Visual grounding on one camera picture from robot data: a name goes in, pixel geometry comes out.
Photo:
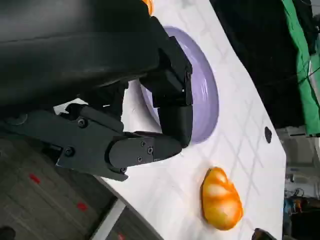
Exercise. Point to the green cloth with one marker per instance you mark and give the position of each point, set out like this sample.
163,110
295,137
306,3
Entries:
303,100

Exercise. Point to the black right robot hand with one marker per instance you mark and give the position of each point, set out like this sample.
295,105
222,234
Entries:
263,235

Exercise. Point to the lilac plate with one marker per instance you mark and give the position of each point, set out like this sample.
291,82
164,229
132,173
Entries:
202,100

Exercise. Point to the orange white toy bread roll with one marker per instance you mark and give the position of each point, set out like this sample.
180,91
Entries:
220,200
149,6

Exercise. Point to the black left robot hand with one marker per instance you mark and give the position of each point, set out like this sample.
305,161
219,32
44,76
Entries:
75,55

